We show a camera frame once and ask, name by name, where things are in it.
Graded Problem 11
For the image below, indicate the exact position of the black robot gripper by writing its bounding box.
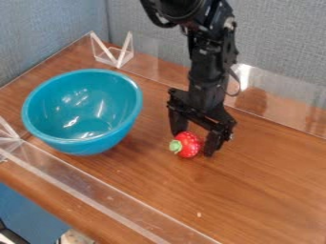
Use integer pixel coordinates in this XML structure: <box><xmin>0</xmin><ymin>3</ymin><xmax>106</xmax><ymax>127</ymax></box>
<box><xmin>167</xmin><ymin>72</ymin><xmax>236</xmax><ymax>157</ymax></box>

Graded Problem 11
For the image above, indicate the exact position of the pale object under table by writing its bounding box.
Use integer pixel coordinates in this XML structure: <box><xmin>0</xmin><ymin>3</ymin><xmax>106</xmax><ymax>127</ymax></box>
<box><xmin>55</xmin><ymin>230</ymin><xmax>97</xmax><ymax>244</ymax></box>

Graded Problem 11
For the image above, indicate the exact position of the clear acrylic front barrier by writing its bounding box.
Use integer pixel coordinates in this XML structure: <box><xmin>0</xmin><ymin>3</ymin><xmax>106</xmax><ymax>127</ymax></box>
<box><xmin>0</xmin><ymin>117</ymin><xmax>222</xmax><ymax>244</ymax></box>

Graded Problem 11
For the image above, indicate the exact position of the clear acrylic corner bracket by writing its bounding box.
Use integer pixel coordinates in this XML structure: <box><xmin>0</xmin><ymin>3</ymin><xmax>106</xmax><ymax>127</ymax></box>
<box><xmin>91</xmin><ymin>31</ymin><xmax>134</xmax><ymax>69</ymax></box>

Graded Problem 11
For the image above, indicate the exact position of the blue plastic bowl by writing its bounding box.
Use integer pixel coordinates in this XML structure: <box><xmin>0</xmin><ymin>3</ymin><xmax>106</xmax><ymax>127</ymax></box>
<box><xmin>20</xmin><ymin>69</ymin><xmax>143</xmax><ymax>155</ymax></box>

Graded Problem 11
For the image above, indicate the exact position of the red toy strawberry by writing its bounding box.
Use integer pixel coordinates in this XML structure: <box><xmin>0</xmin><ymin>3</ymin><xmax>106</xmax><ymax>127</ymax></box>
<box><xmin>170</xmin><ymin>132</ymin><xmax>203</xmax><ymax>158</ymax></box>

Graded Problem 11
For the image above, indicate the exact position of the clear acrylic back barrier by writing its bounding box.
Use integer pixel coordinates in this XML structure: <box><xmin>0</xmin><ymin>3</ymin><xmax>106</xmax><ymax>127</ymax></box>
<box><xmin>88</xmin><ymin>30</ymin><xmax>326</xmax><ymax>140</ymax></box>

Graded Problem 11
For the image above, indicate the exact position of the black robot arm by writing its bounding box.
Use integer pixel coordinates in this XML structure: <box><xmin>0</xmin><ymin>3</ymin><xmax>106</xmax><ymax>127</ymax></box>
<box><xmin>140</xmin><ymin>0</ymin><xmax>238</xmax><ymax>156</ymax></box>

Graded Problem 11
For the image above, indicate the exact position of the dark object bottom left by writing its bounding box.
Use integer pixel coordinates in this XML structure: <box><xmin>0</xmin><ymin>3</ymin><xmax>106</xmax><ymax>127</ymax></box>
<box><xmin>0</xmin><ymin>220</ymin><xmax>31</xmax><ymax>244</ymax></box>

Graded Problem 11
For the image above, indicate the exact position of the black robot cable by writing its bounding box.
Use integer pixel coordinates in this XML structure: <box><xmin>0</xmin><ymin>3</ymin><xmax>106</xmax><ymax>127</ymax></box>
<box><xmin>224</xmin><ymin>68</ymin><xmax>242</xmax><ymax>97</ymax></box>

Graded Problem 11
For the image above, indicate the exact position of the clear acrylic barrier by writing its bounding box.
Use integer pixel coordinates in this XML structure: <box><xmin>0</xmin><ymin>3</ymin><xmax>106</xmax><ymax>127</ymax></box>
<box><xmin>88</xmin><ymin>30</ymin><xmax>326</xmax><ymax>140</ymax></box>
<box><xmin>0</xmin><ymin>117</ymin><xmax>222</xmax><ymax>244</ymax></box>

